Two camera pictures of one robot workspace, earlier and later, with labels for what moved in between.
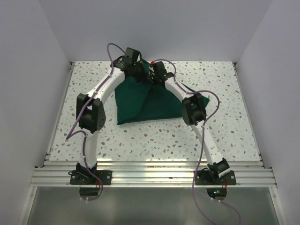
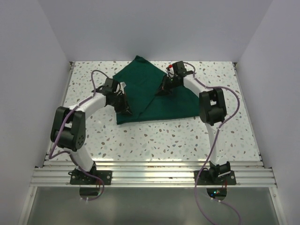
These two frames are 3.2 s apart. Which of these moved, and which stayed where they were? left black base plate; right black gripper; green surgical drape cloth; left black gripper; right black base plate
Moved: left black gripper; right black gripper
Stayed: right black base plate; green surgical drape cloth; left black base plate
